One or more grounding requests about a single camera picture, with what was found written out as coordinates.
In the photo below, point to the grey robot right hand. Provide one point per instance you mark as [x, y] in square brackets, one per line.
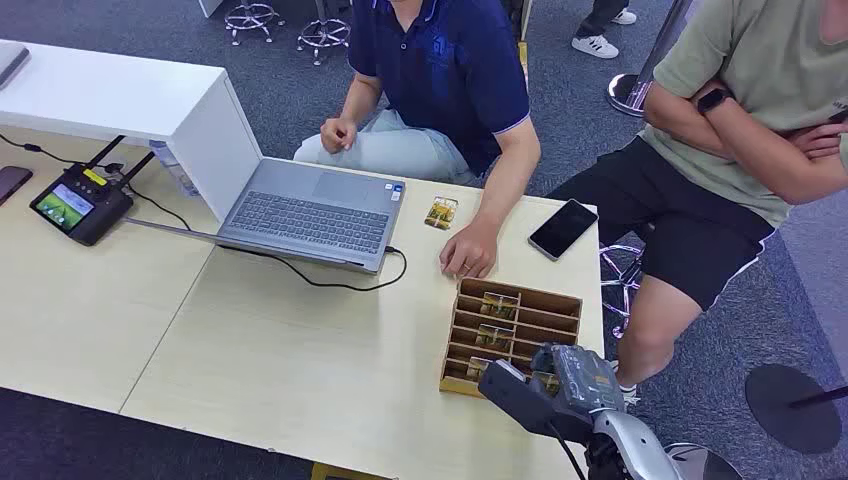
[583, 384]

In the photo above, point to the person's left hand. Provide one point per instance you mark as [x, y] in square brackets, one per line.
[472, 252]

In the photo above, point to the person's right hand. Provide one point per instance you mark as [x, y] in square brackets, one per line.
[825, 140]
[338, 135]

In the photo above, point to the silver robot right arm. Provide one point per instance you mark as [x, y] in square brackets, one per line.
[632, 444]

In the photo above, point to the yellow green printed card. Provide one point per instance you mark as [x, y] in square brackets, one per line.
[494, 338]
[499, 306]
[442, 212]
[476, 368]
[547, 383]

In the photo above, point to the wooden slotted card holder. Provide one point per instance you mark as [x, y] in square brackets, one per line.
[536, 311]

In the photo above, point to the person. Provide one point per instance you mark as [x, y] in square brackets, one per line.
[696, 218]
[444, 73]
[596, 45]

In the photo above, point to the grey open laptop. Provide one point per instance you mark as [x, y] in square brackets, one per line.
[311, 218]

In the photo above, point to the black smartphone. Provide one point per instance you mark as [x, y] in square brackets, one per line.
[563, 229]

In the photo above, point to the chrome stool base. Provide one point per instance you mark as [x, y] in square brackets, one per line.
[324, 34]
[250, 16]
[621, 285]

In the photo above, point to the black wrist watch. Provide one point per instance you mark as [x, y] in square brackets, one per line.
[713, 100]

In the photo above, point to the grey robot body shell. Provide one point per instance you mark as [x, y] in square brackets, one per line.
[702, 464]

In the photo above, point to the clear plastic water bottle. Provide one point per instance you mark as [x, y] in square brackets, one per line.
[173, 167]

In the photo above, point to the black round stand base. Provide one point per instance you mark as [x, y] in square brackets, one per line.
[788, 411]

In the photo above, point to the white desk riser shelf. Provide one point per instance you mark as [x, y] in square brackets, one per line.
[112, 93]

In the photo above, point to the yellow table leg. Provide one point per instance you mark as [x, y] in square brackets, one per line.
[344, 473]

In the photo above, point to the black remote controller with screen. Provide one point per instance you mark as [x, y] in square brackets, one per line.
[79, 206]

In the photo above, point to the dark phone with brown edge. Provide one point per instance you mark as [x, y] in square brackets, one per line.
[11, 181]

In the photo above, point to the chrome barrier post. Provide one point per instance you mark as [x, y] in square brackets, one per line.
[636, 83]

